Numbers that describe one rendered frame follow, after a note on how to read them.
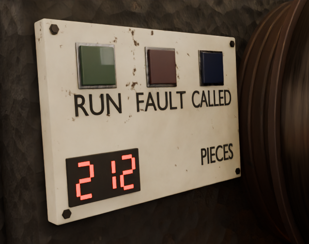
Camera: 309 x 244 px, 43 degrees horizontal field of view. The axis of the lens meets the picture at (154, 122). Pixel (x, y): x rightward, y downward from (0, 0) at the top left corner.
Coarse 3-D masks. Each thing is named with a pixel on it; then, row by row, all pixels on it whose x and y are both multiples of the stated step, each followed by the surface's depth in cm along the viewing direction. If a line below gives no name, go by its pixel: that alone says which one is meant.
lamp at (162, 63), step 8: (152, 56) 40; (160, 56) 41; (168, 56) 42; (152, 64) 40; (160, 64) 41; (168, 64) 42; (152, 72) 40; (160, 72) 41; (168, 72) 42; (152, 80) 40; (160, 80) 41; (168, 80) 42
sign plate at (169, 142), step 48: (48, 48) 33; (144, 48) 40; (192, 48) 45; (48, 96) 34; (96, 96) 37; (144, 96) 40; (192, 96) 45; (48, 144) 34; (96, 144) 37; (144, 144) 40; (192, 144) 45; (48, 192) 35; (96, 192) 36; (144, 192) 40
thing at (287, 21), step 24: (264, 24) 56; (288, 24) 46; (264, 48) 52; (288, 48) 45; (240, 72) 53; (264, 72) 50; (240, 96) 52; (264, 96) 49; (240, 120) 52; (264, 120) 49; (240, 144) 52; (264, 144) 49; (264, 168) 50; (264, 192) 51; (264, 216) 54; (288, 216) 46; (288, 240) 57
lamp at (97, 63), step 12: (84, 48) 35; (96, 48) 36; (108, 48) 37; (84, 60) 35; (96, 60) 36; (108, 60) 37; (84, 72) 35; (96, 72) 36; (108, 72) 37; (84, 84) 35; (96, 84) 36; (108, 84) 37
